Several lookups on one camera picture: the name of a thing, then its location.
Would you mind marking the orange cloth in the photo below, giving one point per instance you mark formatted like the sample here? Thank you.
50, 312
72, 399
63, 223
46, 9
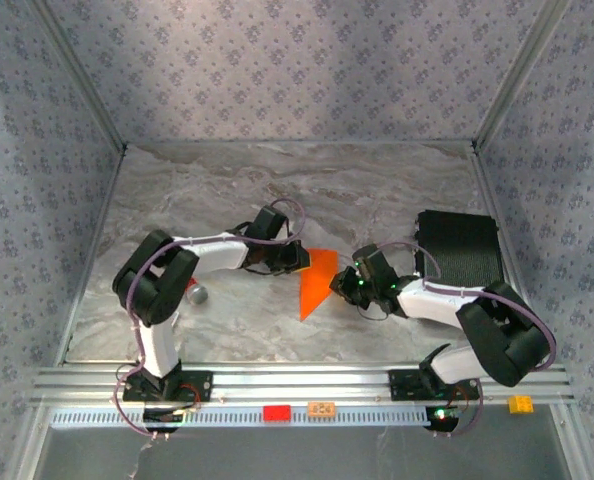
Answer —
317, 285

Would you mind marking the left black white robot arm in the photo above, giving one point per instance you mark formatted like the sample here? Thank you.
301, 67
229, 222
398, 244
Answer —
159, 350

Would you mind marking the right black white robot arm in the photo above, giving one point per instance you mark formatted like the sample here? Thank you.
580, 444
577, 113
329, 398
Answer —
452, 362

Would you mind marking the black ribbed tray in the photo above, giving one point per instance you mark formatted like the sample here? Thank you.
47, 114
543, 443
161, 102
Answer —
457, 245

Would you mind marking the orange number tag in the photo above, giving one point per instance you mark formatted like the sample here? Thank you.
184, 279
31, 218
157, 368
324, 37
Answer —
321, 409

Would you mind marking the red toy brick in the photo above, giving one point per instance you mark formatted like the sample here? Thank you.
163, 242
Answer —
277, 413

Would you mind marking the yellow toy brick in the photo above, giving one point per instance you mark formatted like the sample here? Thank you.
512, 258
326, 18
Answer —
520, 404

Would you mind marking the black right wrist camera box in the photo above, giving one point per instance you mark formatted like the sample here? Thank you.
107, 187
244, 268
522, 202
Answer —
377, 265

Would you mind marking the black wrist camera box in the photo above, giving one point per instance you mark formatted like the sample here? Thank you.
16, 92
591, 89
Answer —
267, 224
377, 265

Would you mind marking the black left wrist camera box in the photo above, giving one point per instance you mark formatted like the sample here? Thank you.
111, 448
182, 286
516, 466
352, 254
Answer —
267, 224

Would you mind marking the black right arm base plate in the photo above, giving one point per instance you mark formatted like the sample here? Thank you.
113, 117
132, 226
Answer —
404, 385

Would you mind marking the aluminium mounting rail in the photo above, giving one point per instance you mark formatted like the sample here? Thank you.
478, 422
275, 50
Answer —
302, 385

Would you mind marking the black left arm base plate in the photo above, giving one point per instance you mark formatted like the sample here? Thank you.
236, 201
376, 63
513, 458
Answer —
199, 385

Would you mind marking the aluminium frame post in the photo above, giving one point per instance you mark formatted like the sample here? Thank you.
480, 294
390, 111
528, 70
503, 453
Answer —
515, 75

